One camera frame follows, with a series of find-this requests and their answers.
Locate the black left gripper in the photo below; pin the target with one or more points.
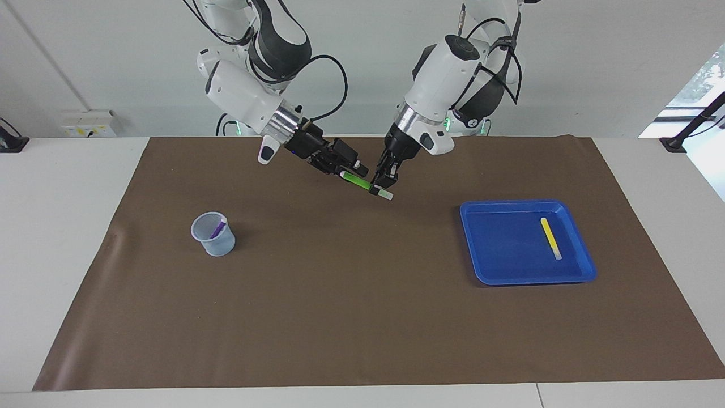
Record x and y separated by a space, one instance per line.
399 150

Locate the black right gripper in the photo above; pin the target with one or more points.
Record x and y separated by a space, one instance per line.
317 150

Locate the green marker pen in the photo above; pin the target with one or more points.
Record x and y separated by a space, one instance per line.
357 181

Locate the purple marker pen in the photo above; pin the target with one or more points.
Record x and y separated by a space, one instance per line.
218 228

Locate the yellow marker pen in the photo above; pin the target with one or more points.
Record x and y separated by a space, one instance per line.
551 238

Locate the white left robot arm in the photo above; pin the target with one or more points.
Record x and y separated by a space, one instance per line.
447 73

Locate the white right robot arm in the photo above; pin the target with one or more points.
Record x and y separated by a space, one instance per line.
243 96

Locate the brown paper table mat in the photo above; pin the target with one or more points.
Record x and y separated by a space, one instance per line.
362 317

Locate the blue plastic tray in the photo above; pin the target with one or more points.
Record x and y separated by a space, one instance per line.
510 249

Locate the translucent plastic cup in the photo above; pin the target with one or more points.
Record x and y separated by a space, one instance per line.
218 246

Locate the black clamp stand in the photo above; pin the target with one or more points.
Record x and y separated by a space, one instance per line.
688 130

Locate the window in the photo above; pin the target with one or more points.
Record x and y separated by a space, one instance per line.
699 102

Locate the black desk device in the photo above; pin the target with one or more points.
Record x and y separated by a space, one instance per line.
11 141

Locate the white wall power socket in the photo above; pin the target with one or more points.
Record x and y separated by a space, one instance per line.
90 124

